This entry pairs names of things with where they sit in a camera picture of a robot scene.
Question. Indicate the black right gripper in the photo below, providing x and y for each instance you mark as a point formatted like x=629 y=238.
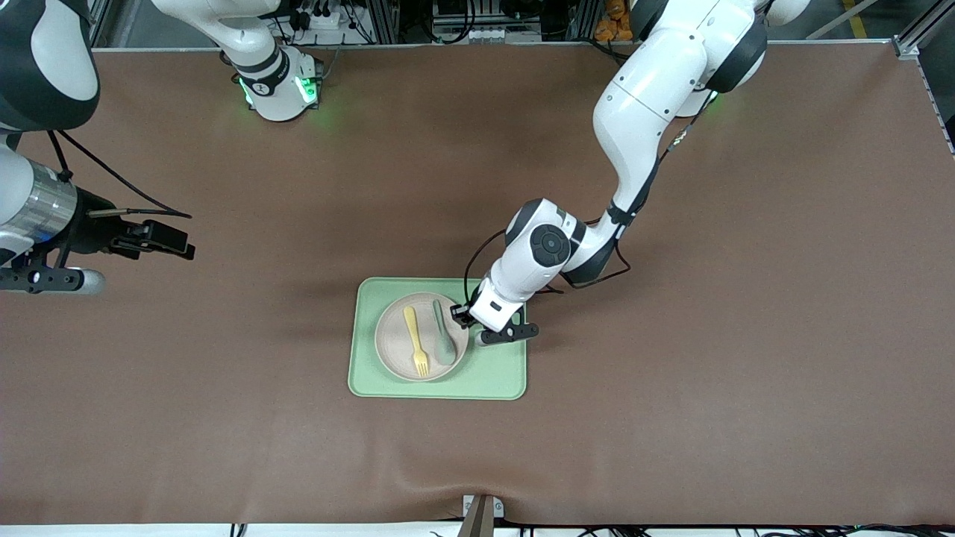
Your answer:
x=95 y=230

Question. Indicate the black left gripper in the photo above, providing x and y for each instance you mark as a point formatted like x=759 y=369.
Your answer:
x=462 y=314

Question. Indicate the yellow plastic fork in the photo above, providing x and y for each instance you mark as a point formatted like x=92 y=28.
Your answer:
x=412 y=328

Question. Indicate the beige round plate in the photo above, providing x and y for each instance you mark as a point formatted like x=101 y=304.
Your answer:
x=392 y=343

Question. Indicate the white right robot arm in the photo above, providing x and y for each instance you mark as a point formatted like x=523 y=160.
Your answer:
x=261 y=82

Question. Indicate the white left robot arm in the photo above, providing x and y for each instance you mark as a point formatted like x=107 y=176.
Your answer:
x=649 y=97

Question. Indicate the pale green plastic spoon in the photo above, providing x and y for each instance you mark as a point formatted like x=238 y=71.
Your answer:
x=445 y=350

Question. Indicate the light green rectangular tray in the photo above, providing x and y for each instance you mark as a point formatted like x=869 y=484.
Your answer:
x=492 y=373

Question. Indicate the brown table mat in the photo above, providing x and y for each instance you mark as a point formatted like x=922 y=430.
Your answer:
x=224 y=373

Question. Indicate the white power strip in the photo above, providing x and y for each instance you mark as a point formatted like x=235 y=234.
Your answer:
x=324 y=21

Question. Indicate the pile of orange round items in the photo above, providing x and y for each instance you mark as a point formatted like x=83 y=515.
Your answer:
x=613 y=26

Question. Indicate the metal clamp bracket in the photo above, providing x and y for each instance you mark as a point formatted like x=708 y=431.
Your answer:
x=481 y=518

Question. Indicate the aluminium frame profile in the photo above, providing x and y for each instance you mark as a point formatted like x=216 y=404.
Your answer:
x=906 y=48

